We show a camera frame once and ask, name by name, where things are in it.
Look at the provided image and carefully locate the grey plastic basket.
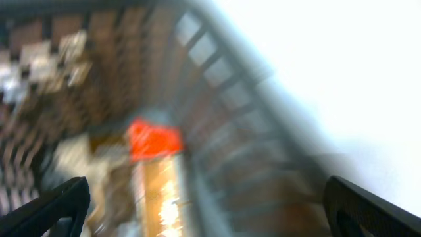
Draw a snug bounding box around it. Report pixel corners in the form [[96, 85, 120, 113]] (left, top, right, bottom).
[[1, 1, 331, 236]]

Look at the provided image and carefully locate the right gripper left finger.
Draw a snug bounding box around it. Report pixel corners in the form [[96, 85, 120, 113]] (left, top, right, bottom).
[[1, 176, 91, 237]]

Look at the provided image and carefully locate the orange pasta package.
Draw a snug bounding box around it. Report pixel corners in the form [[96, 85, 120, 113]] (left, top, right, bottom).
[[126, 117, 185, 237]]

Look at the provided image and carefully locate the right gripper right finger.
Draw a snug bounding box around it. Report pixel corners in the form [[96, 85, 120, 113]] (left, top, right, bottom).
[[323, 176, 420, 237]]

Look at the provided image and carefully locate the brown-white snack bag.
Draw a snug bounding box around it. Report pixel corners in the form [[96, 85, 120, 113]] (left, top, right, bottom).
[[41, 134, 143, 237]]

